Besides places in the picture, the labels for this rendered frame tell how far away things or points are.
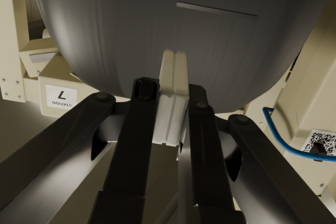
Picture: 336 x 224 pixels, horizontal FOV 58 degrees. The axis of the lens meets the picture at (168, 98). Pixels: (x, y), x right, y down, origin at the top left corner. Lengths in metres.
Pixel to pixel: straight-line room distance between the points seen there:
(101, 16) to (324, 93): 0.43
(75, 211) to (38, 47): 2.16
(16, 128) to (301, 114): 3.49
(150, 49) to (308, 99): 0.38
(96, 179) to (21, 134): 1.05
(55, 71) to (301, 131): 0.67
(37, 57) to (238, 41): 0.85
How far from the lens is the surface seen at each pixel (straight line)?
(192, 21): 0.28
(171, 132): 0.15
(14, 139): 3.73
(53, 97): 0.96
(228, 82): 0.33
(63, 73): 0.94
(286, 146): 0.64
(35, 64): 1.09
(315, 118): 0.63
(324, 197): 1.38
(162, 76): 0.16
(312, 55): 0.64
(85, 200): 3.09
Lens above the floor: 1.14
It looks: 35 degrees up
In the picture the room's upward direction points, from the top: 168 degrees counter-clockwise
